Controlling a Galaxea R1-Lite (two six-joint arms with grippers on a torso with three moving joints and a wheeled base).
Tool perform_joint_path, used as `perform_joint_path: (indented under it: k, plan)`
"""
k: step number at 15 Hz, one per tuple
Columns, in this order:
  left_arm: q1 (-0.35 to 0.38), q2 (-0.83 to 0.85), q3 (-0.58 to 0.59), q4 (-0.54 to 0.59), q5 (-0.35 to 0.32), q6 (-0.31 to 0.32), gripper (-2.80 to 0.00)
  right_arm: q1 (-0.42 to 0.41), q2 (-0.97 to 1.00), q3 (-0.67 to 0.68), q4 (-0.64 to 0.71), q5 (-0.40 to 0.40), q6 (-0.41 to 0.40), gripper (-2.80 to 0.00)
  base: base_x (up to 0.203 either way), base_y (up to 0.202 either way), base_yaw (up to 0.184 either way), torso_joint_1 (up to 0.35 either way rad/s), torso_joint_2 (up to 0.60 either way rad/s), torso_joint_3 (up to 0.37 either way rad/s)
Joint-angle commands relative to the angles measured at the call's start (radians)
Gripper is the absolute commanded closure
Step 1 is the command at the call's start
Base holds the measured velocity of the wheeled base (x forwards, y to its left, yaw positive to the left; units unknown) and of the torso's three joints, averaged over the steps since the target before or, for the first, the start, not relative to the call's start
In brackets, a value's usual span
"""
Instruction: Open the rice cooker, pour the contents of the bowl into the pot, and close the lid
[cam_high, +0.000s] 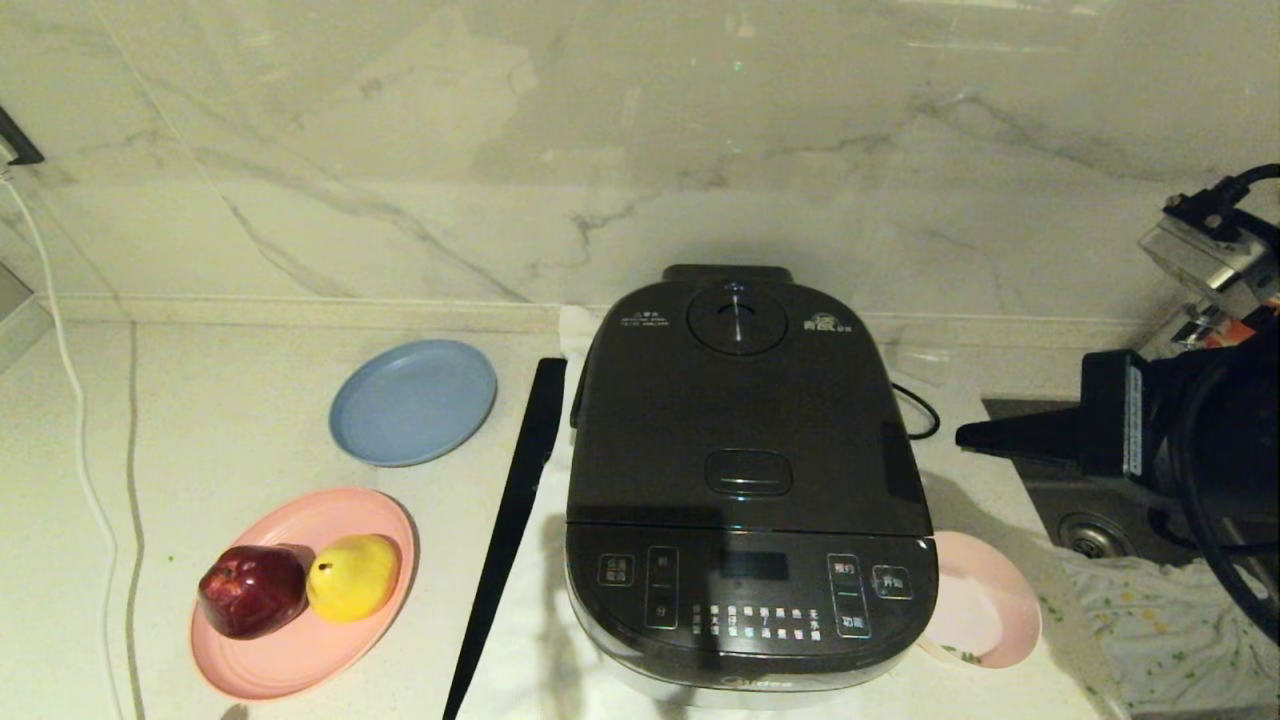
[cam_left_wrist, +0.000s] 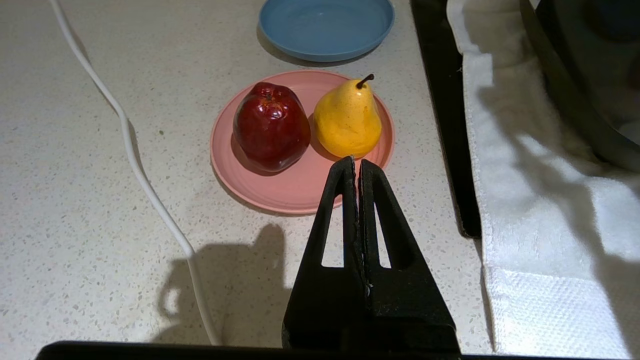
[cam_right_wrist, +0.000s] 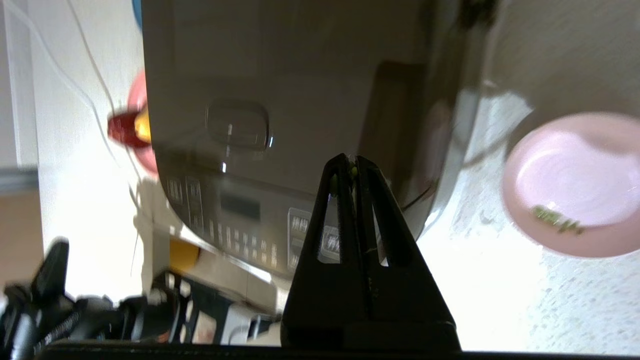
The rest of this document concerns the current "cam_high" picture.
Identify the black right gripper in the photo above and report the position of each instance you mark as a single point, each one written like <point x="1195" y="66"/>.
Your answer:
<point x="1180" y="420"/>

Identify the pink bowl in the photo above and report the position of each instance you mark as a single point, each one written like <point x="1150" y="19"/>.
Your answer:
<point x="985" y="600"/>

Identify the green grains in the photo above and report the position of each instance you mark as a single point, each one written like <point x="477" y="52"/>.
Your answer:
<point x="968" y="657"/>

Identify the black rice cooker lid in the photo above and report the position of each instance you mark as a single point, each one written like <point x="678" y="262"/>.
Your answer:
<point x="740" y="420"/>

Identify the stainless steel sink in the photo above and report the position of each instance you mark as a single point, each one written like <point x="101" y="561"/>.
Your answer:
<point x="1060" y="510"/>

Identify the round steel sink drain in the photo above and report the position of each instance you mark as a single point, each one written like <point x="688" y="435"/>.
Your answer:
<point x="1090" y="538"/>

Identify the chrome faucet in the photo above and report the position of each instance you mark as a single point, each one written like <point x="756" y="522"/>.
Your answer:
<point x="1180" y="335"/>

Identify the red yellow printed container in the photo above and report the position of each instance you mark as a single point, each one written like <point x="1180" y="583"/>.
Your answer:
<point x="1235" y="335"/>

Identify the white speckled cloth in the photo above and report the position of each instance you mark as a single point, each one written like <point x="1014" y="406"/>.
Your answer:
<point x="1160" y="630"/>

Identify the long black flat bar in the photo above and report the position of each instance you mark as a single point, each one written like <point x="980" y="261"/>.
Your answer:
<point x="518" y="480"/>

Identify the blue plate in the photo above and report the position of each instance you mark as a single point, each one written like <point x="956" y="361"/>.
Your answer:
<point x="413" y="402"/>

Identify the yellow pear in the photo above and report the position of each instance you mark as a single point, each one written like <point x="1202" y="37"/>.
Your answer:
<point x="353" y="579"/>

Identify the pink plate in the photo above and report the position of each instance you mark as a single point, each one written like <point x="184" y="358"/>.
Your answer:
<point x="300" y="660"/>

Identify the dark red apple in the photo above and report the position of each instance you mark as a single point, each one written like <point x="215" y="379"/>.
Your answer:
<point x="252" y="592"/>

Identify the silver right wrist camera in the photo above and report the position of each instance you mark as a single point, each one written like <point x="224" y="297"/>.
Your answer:
<point x="1205" y="250"/>

